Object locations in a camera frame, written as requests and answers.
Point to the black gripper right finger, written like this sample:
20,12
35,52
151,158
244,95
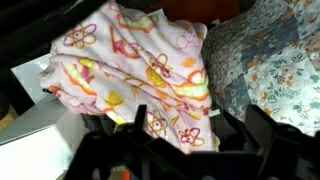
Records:
286,153

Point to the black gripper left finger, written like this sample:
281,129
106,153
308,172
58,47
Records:
116,153

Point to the pink patterned fleece blanket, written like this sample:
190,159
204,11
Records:
133,66

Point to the blue floral quilt blanket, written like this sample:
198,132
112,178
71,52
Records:
273,66

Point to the large white cardboard box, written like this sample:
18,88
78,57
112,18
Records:
30,156

